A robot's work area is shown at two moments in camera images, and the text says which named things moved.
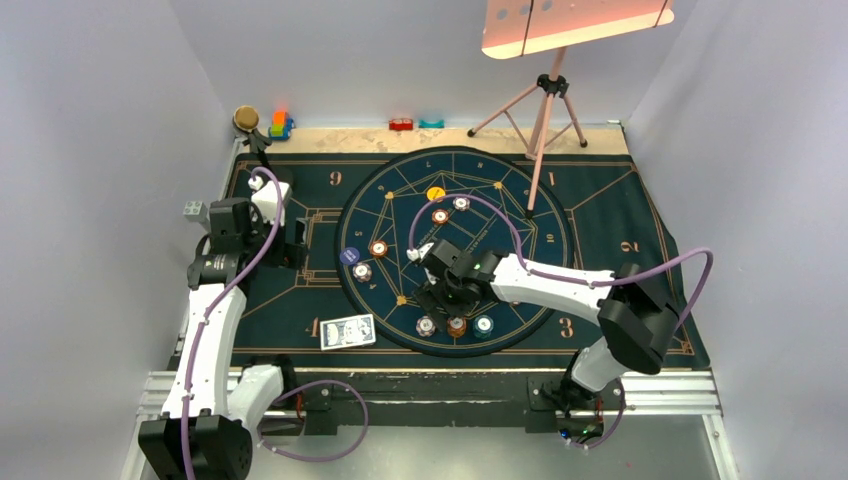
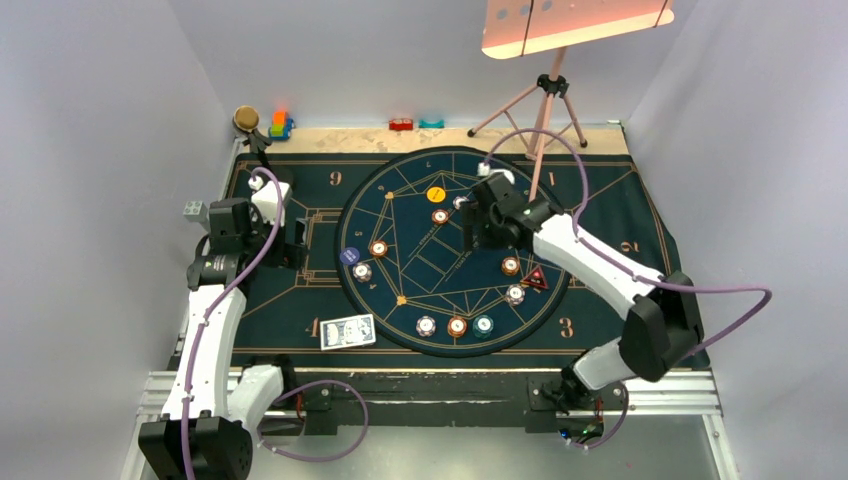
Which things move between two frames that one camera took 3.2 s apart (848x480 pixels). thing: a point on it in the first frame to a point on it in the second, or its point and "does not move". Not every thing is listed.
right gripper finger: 431,305 to 469,222
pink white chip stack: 425,326 does not move
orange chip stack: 456,326 does not move
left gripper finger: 299,230 does not move
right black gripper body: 446,291 to 487,232
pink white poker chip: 461,203 does not move
